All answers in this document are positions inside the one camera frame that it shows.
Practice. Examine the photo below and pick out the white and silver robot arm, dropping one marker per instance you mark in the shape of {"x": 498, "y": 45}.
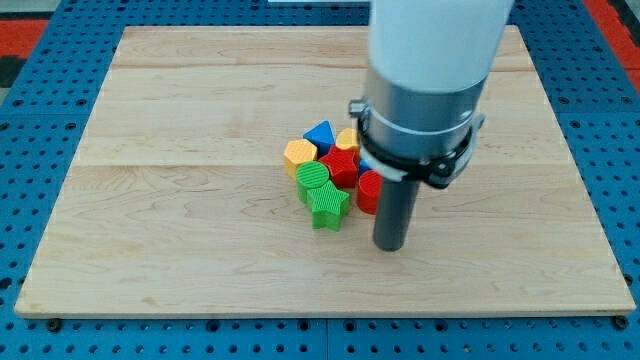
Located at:
{"x": 428, "y": 61}

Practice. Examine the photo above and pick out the blue block behind arm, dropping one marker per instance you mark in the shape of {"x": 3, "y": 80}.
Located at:
{"x": 363, "y": 167}

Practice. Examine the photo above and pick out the yellow hexagon block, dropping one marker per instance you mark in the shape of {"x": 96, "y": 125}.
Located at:
{"x": 296, "y": 153}

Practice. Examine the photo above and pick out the green cylinder block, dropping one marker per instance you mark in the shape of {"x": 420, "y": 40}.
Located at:
{"x": 310, "y": 175}

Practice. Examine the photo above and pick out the green star block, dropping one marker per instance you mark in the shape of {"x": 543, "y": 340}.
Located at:
{"x": 328, "y": 205}

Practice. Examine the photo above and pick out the red star block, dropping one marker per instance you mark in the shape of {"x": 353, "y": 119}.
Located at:
{"x": 343, "y": 166}

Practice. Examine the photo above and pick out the blue triangle block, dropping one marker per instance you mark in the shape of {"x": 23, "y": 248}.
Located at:
{"x": 321, "y": 136}

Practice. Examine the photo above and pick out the yellow rounded block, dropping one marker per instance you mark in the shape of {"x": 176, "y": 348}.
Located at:
{"x": 347, "y": 140}

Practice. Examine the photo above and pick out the red cylinder block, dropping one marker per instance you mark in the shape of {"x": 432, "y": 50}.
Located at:
{"x": 368, "y": 191}

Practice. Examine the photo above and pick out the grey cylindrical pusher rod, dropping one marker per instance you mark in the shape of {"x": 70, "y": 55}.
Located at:
{"x": 394, "y": 212}

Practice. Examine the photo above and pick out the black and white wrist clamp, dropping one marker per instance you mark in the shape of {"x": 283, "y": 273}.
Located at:
{"x": 435, "y": 167}

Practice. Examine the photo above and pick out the light wooden board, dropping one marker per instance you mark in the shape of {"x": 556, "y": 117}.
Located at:
{"x": 177, "y": 204}

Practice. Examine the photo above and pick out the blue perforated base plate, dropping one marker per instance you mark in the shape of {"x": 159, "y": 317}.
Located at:
{"x": 49, "y": 103}

